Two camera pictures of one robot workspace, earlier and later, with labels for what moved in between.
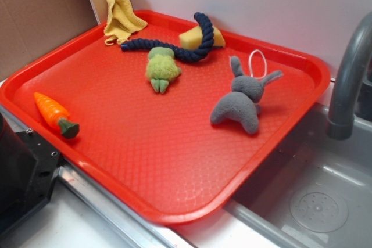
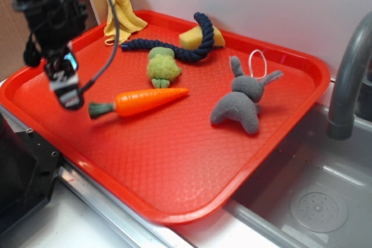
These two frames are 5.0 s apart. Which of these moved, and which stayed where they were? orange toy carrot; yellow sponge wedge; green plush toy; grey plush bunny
Moved: orange toy carrot
Stayed: grey plush bunny; green plush toy; yellow sponge wedge
